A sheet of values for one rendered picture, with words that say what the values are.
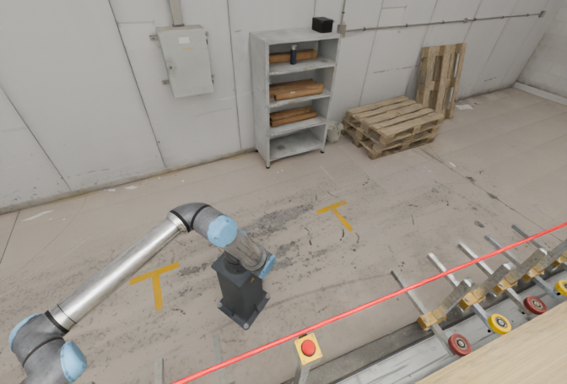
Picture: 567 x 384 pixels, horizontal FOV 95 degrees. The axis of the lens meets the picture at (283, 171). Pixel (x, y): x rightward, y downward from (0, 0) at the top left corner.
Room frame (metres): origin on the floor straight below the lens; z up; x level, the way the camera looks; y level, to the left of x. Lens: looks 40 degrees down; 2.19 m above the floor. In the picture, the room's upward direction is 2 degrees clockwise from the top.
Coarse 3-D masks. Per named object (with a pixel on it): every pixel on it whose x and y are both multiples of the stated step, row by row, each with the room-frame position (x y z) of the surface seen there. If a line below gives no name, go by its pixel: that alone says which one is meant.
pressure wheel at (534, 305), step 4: (528, 296) 0.63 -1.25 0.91; (532, 296) 0.63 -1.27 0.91; (524, 300) 0.62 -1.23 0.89; (528, 300) 0.61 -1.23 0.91; (532, 300) 0.61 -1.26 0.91; (536, 300) 0.61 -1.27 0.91; (540, 300) 0.61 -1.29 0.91; (524, 304) 0.60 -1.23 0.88; (528, 304) 0.59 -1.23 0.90; (532, 304) 0.59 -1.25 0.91; (536, 304) 0.59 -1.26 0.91; (540, 304) 0.59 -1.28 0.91; (544, 304) 0.59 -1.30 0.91; (528, 308) 0.58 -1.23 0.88; (532, 308) 0.57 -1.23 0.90; (536, 308) 0.57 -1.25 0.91; (540, 308) 0.57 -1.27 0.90; (544, 308) 0.57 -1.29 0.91; (532, 312) 0.56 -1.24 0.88; (536, 312) 0.56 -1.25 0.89; (540, 312) 0.56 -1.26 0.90
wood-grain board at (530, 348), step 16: (560, 304) 0.60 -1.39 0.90; (544, 320) 0.52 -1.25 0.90; (560, 320) 0.52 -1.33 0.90; (512, 336) 0.45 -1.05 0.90; (528, 336) 0.45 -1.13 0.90; (544, 336) 0.45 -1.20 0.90; (560, 336) 0.46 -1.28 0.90; (480, 352) 0.38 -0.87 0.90; (496, 352) 0.38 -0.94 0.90; (512, 352) 0.39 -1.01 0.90; (528, 352) 0.39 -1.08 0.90; (544, 352) 0.39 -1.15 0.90; (560, 352) 0.39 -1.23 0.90; (448, 368) 0.32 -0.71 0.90; (464, 368) 0.32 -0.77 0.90; (480, 368) 0.32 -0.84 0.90; (496, 368) 0.33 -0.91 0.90; (512, 368) 0.33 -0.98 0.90; (528, 368) 0.33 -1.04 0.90; (544, 368) 0.33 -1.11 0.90; (560, 368) 0.33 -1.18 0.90
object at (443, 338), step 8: (392, 272) 0.78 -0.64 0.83; (400, 280) 0.73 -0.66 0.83; (408, 296) 0.65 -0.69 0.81; (416, 296) 0.65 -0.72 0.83; (416, 304) 0.61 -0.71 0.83; (424, 312) 0.57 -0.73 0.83; (432, 328) 0.50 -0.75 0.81; (440, 328) 0.50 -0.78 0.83; (440, 336) 0.46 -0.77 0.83; (448, 344) 0.43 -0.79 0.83; (448, 352) 0.40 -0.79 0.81
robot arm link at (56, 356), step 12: (48, 348) 0.22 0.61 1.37; (60, 348) 0.22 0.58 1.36; (72, 348) 0.22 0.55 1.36; (36, 360) 0.19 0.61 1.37; (48, 360) 0.19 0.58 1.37; (60, 360) 0.19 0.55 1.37; (72, 360) 0.19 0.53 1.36; (84, 360) 0.21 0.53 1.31; (36, 372) 0.16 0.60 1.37; (48, 372) 0.16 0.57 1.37; (60, 372) 0.17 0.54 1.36; (72, 372) 0.17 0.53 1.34
